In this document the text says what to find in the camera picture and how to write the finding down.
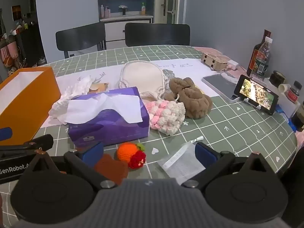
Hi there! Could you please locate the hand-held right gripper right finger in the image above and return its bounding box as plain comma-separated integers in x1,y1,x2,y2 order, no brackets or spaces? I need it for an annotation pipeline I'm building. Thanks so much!
182,142,270,188

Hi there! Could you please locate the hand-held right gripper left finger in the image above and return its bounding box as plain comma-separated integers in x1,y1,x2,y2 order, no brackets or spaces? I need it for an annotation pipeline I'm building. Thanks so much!
28,142,117,189

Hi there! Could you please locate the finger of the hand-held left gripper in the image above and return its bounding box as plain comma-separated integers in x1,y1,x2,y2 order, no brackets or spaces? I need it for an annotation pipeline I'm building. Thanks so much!
0,134,54,153
0,127,13,142

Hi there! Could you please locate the rust brown knitted cloth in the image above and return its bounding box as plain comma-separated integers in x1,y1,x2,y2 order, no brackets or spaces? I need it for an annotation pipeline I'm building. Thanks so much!
94,153,129,186

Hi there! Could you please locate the bubble wrap pouch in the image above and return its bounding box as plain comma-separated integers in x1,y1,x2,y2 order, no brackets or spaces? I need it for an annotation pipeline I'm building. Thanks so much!
157,142,206,186

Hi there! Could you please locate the orange cardboard box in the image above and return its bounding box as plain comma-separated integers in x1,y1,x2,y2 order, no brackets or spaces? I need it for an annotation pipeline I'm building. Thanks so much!
0,66,62,146

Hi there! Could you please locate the crochet orange with red flower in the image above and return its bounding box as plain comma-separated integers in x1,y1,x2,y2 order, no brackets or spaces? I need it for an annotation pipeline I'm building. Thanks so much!
116,142,147,170

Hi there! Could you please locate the pink and white knitted pouch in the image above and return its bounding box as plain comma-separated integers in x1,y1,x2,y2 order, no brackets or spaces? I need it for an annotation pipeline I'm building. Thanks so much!
145,100,186,136

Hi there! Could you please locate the white plastic bag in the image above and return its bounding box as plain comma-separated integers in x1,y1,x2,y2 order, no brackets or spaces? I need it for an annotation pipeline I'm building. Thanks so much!
49,75,94,124

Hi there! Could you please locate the cream drawstring bag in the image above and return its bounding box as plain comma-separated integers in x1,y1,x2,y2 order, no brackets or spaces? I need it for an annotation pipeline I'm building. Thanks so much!
118,60,165,100

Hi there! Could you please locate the purple tissue box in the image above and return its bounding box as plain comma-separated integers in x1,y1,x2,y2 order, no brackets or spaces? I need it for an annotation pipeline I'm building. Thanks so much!
64,87,150,148

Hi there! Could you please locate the silver phone stand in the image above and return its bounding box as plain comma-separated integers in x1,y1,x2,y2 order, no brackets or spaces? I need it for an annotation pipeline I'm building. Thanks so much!
231,95,264,111

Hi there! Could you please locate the grey tablet in white case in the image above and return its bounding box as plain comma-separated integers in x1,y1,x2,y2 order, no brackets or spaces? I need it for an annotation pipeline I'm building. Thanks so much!
201,74,240,104

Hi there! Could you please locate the black smartphone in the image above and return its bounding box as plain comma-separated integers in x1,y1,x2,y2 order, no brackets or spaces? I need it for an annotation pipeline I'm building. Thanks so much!
234,75,279,116

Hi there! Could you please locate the white printed table runner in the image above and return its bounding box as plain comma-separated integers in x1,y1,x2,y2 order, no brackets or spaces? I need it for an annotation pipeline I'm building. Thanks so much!
41,58,230,129

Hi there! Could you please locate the pink hanging bag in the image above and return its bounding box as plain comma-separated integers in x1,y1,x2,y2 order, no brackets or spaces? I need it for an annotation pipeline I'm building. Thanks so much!
0,41,19,63

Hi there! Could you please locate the blue packet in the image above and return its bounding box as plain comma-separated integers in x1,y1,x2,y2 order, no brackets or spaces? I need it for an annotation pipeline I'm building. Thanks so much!
275,108,297,132

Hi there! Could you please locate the wooden box with holes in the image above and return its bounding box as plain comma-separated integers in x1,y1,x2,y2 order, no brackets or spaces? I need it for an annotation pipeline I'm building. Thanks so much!
201,52,228,71

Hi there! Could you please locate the dark cabinet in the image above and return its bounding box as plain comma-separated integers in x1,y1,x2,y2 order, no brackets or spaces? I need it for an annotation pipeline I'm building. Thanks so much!
19,24,48,67

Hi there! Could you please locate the white plastic box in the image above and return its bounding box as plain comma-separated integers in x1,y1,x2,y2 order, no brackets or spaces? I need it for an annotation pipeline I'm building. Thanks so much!
277,93,300,119

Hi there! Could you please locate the dark sauce bottle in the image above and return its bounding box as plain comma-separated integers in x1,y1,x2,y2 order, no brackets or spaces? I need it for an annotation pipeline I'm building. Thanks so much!
246,30,272,78

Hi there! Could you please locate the small dark jar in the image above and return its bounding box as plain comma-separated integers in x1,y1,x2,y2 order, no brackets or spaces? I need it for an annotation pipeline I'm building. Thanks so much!
269,71,287,87

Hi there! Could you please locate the small bottle with red label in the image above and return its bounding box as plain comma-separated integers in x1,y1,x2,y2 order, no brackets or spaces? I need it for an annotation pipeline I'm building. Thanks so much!
286,81,302,104

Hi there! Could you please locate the clear plastic bottle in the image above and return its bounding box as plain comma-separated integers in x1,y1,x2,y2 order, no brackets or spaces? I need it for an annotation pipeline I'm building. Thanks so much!
254,37,272,79

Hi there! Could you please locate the black chair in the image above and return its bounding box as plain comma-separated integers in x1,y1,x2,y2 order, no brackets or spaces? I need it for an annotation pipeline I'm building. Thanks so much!
55,22,106,59
125,22,191,47

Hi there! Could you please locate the white drawer cabinet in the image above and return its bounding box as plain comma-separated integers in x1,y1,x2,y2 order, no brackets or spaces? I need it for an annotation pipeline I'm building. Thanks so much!
100,16,154,42

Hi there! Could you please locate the glass panel door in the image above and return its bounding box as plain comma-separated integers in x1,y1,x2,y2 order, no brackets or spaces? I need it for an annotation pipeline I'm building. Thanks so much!
154,0,188,24

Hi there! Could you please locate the small dark wall picture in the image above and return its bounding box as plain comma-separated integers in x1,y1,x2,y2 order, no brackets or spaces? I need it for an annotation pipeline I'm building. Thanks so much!
12,5,22,21

